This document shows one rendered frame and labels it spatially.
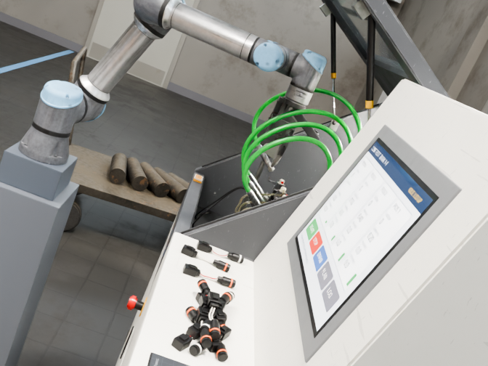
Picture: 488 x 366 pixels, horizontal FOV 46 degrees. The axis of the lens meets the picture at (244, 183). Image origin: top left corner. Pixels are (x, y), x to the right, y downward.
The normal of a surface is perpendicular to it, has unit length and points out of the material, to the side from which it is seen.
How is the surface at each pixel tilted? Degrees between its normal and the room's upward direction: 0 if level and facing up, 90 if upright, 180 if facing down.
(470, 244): 90
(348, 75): 90
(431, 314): 90
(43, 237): 90
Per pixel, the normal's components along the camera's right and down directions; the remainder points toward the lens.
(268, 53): -0.24, 0.19
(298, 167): -0.01, 0.29
